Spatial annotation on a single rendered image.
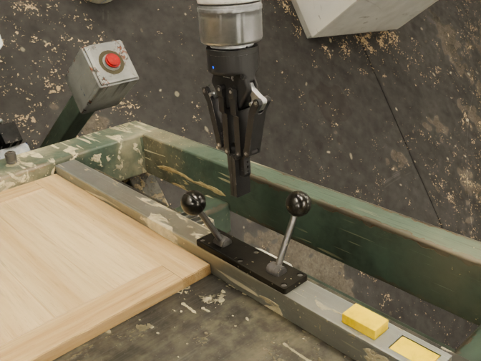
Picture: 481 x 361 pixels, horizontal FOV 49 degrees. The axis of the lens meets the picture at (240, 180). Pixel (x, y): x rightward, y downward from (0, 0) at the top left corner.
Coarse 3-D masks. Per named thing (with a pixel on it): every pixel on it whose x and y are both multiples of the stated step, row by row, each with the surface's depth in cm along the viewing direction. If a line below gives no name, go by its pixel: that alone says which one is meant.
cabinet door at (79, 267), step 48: (0, 192) 117; (48, 192) 116; (0, 240) 98; (48, 240) 97; (96, 240) 96; (144, 240) 94; (0, 288) 84; (48, 288) 83; (96, 288) 82; (144, 288) 81; (0, 336) 73; (48, 336) 72; (96, 336) 74
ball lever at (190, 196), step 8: (192, 192) 78; (184, 200) 78; (192, 200) 78; (200, 200) 78; (184, 208) 78; (192, 208) 78; (200, 208) 78; (200, 216) 81; (208, 224) 82; (216, 232) 84; (216, 240) 86; (224, 240) 85
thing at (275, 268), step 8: (296, 192) 76; (304, 192) 77; (288, 200) 76; (296, 200) 75; (304, 200) 76; (288, 208) 76; (296, 208) 76; (304, 208) 76; (296, 216) 77; (288, 224) 77; (288, 232) 77; (288, 240) 77; (280, 256) 77; (272, 264) 78; (280, 264) 77; (272, 272) 77; (280, 272) 77
